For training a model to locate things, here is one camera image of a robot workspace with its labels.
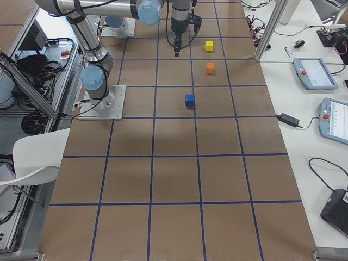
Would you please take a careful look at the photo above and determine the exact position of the yellow wooden block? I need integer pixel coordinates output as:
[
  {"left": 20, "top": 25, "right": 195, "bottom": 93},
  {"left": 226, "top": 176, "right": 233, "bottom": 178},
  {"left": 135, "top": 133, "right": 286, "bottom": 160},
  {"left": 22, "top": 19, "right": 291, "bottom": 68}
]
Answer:
[{"left": 204, "top": 41, "right": 214, "bottom": 52}]

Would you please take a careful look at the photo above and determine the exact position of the orange wooden block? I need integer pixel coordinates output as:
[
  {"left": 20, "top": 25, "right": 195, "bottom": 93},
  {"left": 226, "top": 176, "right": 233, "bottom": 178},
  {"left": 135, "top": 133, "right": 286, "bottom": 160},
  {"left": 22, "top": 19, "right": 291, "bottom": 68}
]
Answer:
[{"left": 206, "top": 63, "right": 215, "bottom": 75}]

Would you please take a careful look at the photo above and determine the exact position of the black tablet device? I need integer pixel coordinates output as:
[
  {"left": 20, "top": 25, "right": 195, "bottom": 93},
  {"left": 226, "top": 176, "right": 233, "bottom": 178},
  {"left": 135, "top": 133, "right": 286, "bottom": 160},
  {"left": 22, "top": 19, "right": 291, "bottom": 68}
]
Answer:
[{"left": 320, "top": 189, "right": 347, "bottom": 237}]

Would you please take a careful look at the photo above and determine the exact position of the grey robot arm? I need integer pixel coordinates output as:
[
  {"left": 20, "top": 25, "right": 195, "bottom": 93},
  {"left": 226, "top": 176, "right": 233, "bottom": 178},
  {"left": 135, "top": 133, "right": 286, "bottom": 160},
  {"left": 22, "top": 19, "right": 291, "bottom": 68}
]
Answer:
[
  {"left": 36, "top": 1, "right": 163, "bottom": 107},
  {"left": 105, "top": 1, "right": 202, "bottom": 35}
]

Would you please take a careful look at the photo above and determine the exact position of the brown paper table cover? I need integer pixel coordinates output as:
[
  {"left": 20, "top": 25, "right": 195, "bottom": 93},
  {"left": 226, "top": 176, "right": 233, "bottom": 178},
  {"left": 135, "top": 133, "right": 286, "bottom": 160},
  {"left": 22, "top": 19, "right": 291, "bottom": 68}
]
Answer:
[{"left": 39, "top": 1, "right": 316, "bottom": 260}]

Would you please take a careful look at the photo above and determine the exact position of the black power brick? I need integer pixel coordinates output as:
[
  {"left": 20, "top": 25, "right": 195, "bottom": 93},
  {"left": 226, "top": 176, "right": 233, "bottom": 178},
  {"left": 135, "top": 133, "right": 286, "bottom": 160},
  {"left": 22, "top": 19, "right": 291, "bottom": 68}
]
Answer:
[{"left": 276, "top": 113, "right": 300, "bottom": 127}]

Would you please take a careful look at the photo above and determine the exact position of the upper teach pendant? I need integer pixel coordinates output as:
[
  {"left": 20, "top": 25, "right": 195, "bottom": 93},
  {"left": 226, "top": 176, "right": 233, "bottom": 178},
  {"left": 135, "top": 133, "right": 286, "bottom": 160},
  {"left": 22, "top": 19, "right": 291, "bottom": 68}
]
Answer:
[{"left": 293, "top": 58, "right": 338, "bottom": 90}]

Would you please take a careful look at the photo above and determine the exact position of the white chair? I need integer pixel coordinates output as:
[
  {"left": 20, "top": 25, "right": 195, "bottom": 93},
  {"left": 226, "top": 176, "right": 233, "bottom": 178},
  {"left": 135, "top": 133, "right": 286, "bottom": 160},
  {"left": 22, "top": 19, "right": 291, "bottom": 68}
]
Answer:
[{"left": 1, "top": 128, "right": 70, "bottom": 186}]

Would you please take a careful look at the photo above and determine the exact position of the lower teach pendant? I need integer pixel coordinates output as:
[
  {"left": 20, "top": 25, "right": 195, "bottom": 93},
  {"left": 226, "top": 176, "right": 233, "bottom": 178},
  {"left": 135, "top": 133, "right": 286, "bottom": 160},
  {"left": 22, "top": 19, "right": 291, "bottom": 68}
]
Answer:
[{"left": 319, "top": 98, "right": 347, "bottom": 144}]

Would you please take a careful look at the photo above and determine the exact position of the aluminium frame post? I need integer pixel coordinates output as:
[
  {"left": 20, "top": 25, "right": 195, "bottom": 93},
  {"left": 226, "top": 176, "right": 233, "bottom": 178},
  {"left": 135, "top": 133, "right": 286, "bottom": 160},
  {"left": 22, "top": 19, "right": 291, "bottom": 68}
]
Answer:
[{"left": 255, "top": 0, "right": 288, "bottom": 62}]

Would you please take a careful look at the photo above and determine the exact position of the teach pendant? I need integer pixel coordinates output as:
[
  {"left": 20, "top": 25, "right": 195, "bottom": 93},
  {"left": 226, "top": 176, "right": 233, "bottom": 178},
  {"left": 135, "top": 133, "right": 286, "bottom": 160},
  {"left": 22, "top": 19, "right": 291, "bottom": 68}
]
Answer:
[
  {"left": 319, "top": 98, "right": 347, "bottom": 144},
  {"left": 293, "top": 58, "right": 338, "bottom": 90}
]

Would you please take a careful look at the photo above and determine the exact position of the blue wooden block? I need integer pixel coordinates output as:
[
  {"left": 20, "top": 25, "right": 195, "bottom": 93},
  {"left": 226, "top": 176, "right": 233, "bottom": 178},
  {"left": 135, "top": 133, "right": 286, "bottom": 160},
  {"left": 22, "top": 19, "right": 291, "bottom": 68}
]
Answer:
[{"left": 185, "top": 94, "right": 195, "bottom": 109}]

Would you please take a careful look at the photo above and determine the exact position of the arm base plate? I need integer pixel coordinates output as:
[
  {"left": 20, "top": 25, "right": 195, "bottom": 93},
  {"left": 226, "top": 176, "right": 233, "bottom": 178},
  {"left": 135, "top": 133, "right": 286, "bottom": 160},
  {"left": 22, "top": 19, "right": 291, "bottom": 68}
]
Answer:
[
  {"left": 100, "top": 16, "right": 136, "bottom": 38},
  {"left": 78, "top": 85, "right": 126, "bottom": 120}
]

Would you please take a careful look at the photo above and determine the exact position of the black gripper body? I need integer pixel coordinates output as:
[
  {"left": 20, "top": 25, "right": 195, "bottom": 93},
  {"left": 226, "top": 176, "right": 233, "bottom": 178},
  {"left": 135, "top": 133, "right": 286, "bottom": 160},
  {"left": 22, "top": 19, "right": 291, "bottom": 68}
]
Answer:
[{"left": 171, "top": 16, "right": 189, "bottom": 35}]

